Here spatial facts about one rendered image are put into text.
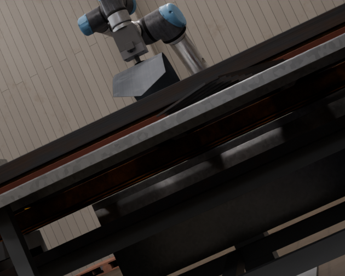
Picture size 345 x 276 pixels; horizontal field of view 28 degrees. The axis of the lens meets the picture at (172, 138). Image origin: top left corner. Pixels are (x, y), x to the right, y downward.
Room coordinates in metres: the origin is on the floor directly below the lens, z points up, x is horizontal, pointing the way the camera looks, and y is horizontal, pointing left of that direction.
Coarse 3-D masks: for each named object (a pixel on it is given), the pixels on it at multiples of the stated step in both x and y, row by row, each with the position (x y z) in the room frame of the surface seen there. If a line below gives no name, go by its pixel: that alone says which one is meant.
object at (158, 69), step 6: (156, 66) 2.14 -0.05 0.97; (162, 66) 2.12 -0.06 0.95; (144, 72) 2.14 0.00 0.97; (150, 72) 2.12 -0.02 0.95; (156, 72) 2.10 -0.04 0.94; (162, 72) 2.08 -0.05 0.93; (132, 78) 2.15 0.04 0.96; (138, 78) 2.13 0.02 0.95; (144, 78) 2.10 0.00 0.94; (150, 78) 2.08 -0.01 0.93; (120, 84) 2.15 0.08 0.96; (126, 84) 2.13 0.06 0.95; (132, 84) 2.11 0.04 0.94; (138, 84) 2.08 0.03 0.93; (114, 90) 2.13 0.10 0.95; (120, 90) 2.11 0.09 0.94
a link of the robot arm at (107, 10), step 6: (102, 0) 2.31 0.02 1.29; (108, 0) 2.30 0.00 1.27; (114, 0) 2.30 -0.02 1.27; (120, 0) 2.32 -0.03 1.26; (102, 6) 2.32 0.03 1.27; (108, 6) 2.30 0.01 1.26; (114, 6) 2.30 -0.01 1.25; (120, 6) 2.31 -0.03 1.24; (108, 12) 2.31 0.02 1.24; (114, 12) 2.30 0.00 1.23
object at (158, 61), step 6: (156, 60) 2.19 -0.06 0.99; (162, 60) 2.17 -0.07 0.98; (144, 66) 2.20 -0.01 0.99; (150, 66) 2.17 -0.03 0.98; (126, 72) 2.23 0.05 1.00; (132, 72) 2.20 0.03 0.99; (138, 72) 2.17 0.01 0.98; (114, 78) 2.23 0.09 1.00; (120, 78) 2.20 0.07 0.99; (126, 78) 2.17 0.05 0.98; (114, 84) 2.17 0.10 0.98
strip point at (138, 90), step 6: (156, 78) 2.06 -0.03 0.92; (144, 84) 2.06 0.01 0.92; (150, 84) 2.04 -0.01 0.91; (126, 90) 2.09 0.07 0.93; (132, 90) 2.07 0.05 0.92; (138, 90) 2.05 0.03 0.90; (144, 90) 2.03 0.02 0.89; (114, 96) 2.09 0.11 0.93; (120, 96) 2.07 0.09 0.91; (126, 96) 2.05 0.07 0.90
